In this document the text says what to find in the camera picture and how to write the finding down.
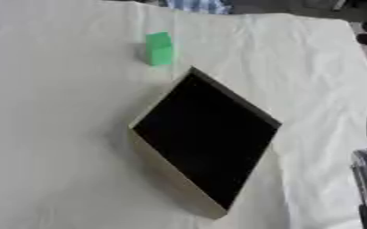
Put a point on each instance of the green rectangular block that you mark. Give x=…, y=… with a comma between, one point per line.
x=159, y=49

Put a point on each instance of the tan cardboard box black inside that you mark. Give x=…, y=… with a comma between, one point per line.
x=207, y=134

